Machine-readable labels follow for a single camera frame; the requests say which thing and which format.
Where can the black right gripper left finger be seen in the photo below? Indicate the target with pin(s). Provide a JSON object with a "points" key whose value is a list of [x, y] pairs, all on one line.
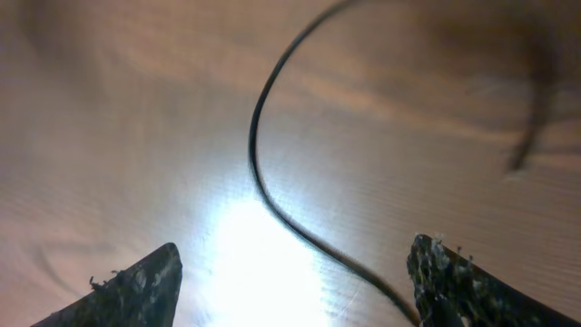
{"points": [[145, 294]]}

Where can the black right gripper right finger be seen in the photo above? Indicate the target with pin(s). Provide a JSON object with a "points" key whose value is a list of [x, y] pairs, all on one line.
{"points": [[450, 290]]}

